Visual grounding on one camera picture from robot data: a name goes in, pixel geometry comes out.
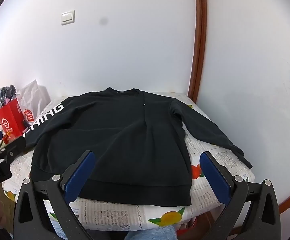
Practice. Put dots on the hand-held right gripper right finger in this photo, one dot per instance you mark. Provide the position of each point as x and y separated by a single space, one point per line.
215 177

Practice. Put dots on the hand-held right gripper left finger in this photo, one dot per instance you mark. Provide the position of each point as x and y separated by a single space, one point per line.
81 175

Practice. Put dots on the black sweater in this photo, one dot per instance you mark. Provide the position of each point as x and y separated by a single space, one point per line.
114 142

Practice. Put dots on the red paper bag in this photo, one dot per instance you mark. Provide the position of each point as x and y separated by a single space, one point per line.
8 120

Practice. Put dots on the fruit printed tablecloth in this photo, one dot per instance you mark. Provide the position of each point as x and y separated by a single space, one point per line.
97 215

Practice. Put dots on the grey plaid cloth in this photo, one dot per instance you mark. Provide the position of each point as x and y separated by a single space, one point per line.
3 95

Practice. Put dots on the white plastic shopping bag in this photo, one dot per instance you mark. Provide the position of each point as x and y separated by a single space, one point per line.
34 97

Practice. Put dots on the person's blue jeans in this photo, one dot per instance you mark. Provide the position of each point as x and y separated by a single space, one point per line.
155 233

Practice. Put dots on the brown wooden door frame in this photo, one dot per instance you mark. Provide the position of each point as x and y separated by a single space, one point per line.
200 42

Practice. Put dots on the white light switch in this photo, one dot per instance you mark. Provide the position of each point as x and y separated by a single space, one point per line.
68 17

